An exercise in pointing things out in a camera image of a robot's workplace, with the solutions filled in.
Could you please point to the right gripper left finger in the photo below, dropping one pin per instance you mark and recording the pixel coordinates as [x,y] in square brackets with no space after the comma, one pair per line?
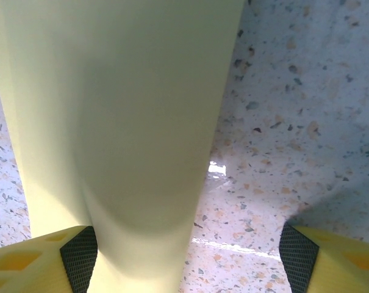
[34,268]

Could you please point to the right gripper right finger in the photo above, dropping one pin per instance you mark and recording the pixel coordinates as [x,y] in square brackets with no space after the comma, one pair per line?
[339,268]

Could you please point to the pale yellow paper sheet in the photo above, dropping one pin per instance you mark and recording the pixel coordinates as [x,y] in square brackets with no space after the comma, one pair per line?
[111,122]

